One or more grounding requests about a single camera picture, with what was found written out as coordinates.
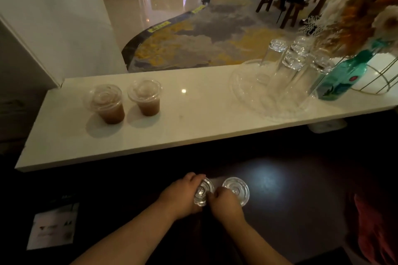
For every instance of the person's right hand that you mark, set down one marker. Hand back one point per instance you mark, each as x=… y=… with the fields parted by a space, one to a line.
x=227 y=207

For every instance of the person's left hand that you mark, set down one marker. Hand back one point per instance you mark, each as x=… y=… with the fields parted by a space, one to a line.
x=177 y=195

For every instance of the person's right fingers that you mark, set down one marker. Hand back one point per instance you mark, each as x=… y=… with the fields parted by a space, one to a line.
x=215 y=195

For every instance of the person's left fingers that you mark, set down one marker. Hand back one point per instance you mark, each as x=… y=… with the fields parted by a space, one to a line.
x=194 y=177

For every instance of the clear lidded plastic cup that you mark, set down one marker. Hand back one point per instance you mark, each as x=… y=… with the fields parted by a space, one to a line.
x=236 y=189
x=203 y=191

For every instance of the person's left forearm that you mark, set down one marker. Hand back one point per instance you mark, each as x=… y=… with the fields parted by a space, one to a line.
x=130 y=236

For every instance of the person's right forearm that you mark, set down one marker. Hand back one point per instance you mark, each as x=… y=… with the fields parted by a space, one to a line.
x=255 y=244

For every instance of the small plastic cup brown drink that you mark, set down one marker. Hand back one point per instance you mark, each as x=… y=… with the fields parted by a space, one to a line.
x=146 y=98

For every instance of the clear glass tray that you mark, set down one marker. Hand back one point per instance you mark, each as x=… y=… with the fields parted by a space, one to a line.
x=248 y=94

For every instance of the large plastic cup brown drink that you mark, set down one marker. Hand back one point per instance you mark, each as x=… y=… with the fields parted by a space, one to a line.
x=107 y=105

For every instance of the clear drinking glass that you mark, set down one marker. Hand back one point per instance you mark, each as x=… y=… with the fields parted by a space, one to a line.
x=287 y=78
x=303 y=45
x=275 y=56
x=314 y=81

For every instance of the grey yellow patterned rug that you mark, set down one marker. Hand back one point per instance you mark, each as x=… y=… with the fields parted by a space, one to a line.
x=202 y=38

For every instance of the white paper card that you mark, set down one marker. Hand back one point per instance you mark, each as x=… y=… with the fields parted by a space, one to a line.
x=53 y=226

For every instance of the red cloth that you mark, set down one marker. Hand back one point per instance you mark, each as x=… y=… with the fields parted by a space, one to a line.
x=376 y=230

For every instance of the teal glass bottle vase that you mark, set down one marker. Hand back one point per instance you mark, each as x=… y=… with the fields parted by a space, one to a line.
x=340 y=78

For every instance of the wooden stool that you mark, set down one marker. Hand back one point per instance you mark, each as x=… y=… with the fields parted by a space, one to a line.
x=292 y=7

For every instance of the orange white dried flowers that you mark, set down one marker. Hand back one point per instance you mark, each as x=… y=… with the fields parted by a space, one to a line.
x=357 y=13

